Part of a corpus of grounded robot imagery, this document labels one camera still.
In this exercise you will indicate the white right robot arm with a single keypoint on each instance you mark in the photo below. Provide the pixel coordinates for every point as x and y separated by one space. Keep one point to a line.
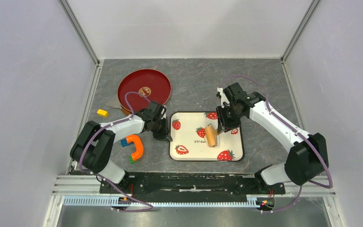
307 153

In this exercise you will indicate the white slotted cable duct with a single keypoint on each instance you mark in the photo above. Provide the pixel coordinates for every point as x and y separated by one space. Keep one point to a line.
116 201

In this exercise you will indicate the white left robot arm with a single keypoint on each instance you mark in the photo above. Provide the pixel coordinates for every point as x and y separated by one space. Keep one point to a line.
93 146

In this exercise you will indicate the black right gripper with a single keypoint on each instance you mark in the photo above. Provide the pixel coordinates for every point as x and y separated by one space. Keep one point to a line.
223 126

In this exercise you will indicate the small yellow block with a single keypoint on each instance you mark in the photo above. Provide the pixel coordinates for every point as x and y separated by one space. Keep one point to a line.
102 113

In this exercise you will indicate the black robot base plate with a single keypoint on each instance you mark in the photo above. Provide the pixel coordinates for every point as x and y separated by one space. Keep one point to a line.
195 187

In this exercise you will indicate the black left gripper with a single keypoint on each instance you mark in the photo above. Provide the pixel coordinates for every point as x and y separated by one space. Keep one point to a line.
165 135

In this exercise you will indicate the round red lacquer tray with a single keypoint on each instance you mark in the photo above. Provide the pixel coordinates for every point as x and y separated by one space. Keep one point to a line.
150 83

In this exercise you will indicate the white strawberry enamel tray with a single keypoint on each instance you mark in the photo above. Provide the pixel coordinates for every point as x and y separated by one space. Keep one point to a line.
189 143

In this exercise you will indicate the wooden dough roller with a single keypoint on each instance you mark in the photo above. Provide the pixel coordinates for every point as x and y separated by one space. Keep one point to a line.
212 135

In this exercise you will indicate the orange horseshoe magnet toy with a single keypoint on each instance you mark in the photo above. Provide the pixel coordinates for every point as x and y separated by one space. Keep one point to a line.
139 149

